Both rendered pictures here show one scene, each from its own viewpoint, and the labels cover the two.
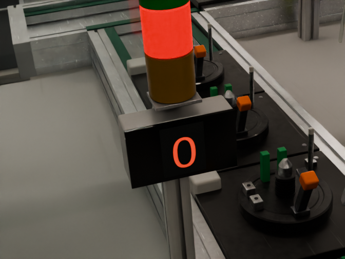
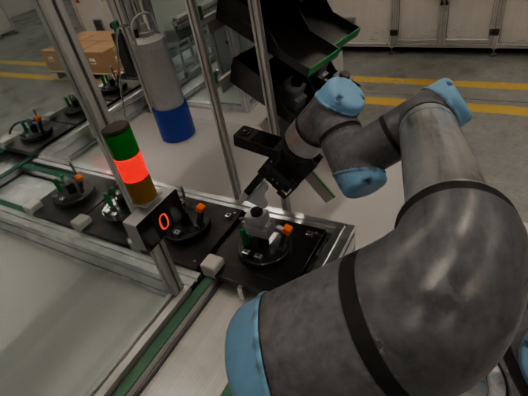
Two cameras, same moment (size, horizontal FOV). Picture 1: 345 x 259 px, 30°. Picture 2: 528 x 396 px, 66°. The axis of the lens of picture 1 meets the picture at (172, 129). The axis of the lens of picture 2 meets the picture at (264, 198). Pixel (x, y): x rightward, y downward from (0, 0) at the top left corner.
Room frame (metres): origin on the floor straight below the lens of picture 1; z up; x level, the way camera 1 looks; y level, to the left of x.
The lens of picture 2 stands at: (-0.04, 0.27, 1.71)
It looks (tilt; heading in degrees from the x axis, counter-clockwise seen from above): 37 degrees down; 318
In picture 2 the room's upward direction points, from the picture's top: 11 degrees counter-clockwise
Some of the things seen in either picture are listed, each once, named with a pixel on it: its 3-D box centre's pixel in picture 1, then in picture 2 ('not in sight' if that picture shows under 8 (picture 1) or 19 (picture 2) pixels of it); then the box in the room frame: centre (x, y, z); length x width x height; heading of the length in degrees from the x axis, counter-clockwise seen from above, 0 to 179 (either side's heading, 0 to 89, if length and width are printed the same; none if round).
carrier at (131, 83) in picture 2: not in sight; (111, 81); (2.01, -0.67, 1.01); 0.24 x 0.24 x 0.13; 13
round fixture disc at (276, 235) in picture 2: not in sight; (264, 247); (0.54, -0.21, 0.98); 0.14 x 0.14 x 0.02
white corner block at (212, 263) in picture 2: not in sight; (213, 265); (0.61, -0.10, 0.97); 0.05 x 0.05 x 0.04; 13
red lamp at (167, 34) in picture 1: (166, 26); (130, 165); (0.61, 0.00, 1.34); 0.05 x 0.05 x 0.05
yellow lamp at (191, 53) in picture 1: (170, 72); (140, 186); (0.61, 0.00, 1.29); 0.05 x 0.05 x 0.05
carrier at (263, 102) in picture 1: (229, 109); not in sight; (1.03, -0.11, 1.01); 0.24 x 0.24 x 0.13; 13
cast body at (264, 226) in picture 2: not in sight; (254, 220); (0.55, -0.21, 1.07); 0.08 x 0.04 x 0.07; 13
